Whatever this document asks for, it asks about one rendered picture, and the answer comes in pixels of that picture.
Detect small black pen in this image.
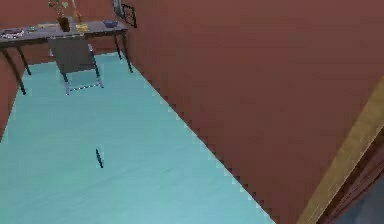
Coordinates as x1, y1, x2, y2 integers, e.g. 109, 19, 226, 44
95, 148, 105, 169

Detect grey table with black legs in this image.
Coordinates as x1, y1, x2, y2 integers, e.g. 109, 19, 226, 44
0, 19, 134, 96

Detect grey chair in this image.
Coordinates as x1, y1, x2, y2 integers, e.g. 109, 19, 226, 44
47, 35, 105, 96

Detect yellow object on table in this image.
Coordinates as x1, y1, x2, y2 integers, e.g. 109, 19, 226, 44
71, 0, 90, 33

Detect house plant in brown pot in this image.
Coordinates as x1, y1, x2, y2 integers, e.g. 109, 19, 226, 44
47, 0, 72, 33

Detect pale flat book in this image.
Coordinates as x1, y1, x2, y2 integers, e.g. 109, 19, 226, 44
36, 21, 58, 30

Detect black framed wall picture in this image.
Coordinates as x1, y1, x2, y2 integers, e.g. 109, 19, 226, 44
112, 0, 138, 29

